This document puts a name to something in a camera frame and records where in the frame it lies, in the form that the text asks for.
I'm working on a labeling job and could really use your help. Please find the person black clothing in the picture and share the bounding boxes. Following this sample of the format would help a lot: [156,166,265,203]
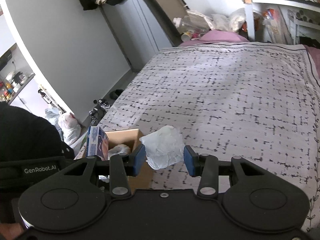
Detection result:
[1,102,75,162]

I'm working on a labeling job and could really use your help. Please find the person left hand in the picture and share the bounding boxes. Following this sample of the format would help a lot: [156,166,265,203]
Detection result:
[0,223,24,240]

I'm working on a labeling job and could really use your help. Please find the light blue fluffy plush bag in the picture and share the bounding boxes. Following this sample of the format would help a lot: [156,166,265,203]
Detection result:
[108,144,131,158]

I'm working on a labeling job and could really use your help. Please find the white plastic bag on floor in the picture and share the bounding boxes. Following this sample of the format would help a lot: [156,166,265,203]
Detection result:
[45,107,81,145]

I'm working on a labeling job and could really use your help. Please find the paper cup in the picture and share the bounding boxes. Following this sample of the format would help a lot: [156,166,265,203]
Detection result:
[181,31,193,42]

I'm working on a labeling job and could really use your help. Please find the patterned white bed blanket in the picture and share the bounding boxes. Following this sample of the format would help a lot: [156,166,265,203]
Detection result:
[99,42,319,239]

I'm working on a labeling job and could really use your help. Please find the white soft wad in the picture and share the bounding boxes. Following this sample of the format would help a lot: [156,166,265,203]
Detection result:
[140,125,185,170]

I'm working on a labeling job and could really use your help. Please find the blue tissue pack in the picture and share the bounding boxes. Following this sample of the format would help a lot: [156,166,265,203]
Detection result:
[86,126,108,161]

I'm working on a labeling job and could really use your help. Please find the leaning brown framed board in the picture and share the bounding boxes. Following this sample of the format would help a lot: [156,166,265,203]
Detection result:
[143,0,189,47]

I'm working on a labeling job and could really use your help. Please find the clear plastic bottle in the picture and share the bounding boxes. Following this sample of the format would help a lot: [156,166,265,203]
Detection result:
[172,16,210,35]

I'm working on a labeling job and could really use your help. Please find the pink bed sheet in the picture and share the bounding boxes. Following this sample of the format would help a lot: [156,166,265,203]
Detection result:
[180,30,249,47]

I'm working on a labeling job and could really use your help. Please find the grey wardrobe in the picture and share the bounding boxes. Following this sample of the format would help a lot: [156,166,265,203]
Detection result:
[101,0,172,72]

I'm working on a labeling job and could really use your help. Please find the white desk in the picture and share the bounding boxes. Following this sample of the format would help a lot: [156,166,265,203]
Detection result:
[243,0,319,41]

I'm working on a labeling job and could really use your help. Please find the grey sneakers pair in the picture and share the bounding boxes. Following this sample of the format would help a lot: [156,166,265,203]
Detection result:
[88,99,111,126]

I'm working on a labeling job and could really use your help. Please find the dark slippers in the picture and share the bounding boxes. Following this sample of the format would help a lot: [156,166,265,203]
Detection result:
[109,89,124,100]

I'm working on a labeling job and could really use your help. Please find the brown cardboard box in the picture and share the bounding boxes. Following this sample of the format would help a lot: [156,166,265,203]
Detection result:
[106,129,154,192]

